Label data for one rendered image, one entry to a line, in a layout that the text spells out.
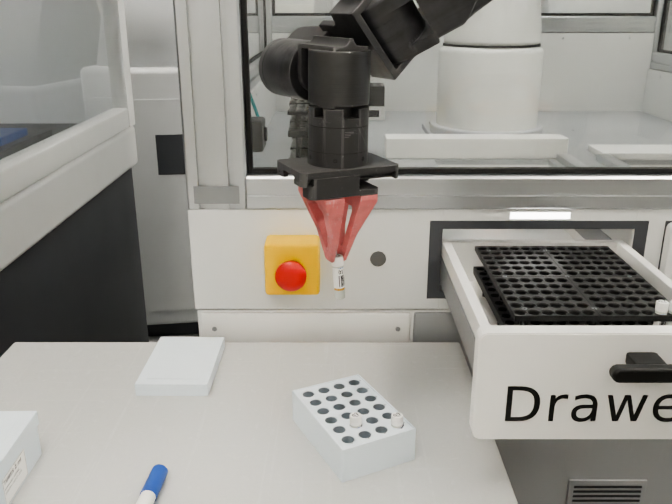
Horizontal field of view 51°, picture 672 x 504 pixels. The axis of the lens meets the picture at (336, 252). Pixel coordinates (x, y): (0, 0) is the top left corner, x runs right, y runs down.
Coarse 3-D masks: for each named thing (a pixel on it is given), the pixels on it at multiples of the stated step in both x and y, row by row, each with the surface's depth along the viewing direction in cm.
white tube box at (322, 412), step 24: (336, 384) 79; (360, 384) 79; (312, 408) 74; (336, 408) 76; (360, 408) 75; (384, 408) 75; (312, 432) 74; (336, 432) 72; (360, 432) 71; (384, 432) 72; (408, 432) 71; (336, 456) 69; (360, 456) 69; (384, 456) 70; (408, 456) 72
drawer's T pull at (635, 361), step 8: (632, 352) 62; (640, 352) 62; (648, 352) 62; (632, 360) 61; (640, 360) 61; (648, 360) 61; (656, 360) 61; (616, 368) 60; (624, 368) 59; (632, 368) 59; (640, 368) 59; (648, 368) 59; (656, 368) 59; (664, 368) 59; (616, 376) 59; (624, 376) 59; (632, 376) 59; (640, 376) 59; (648, 376) 59; (656, 376) 59; (664, 376) 59
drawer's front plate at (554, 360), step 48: (480, 336) 62; (528, 336) 62; (576, 336) 62; (624, 336) 62; (480, 384) 64; (528, 384) 64; (576, 384) 64; (624, 384) 64; (480, 432) 65; (528, 432) 65; (576, 432) 65; (624, 432) 65
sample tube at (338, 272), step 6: (336, 258) 69; (342, 258) 70; (336, 264) 70; (342, 264) 70; (336, 270) 70; (342, 270) 70; (336, 276) 70; (342, 276) 70; (336, 282) 70; (342, 282) 70; (336, 288) 71; (342, 288) 71; (336, 294) 71; (342, 294) 71
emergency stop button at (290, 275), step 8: (280, 264) 89; (288, 264) 89; (296, 264) 89; (280, 272) 89; (288, 272) 88; (296, 272) 89; (304, 272) 89; (280, 280) 89; (288, 280) 89; (296, 280) 89; (304, 280) 89; (288, 288) 89; (296, 288) 89
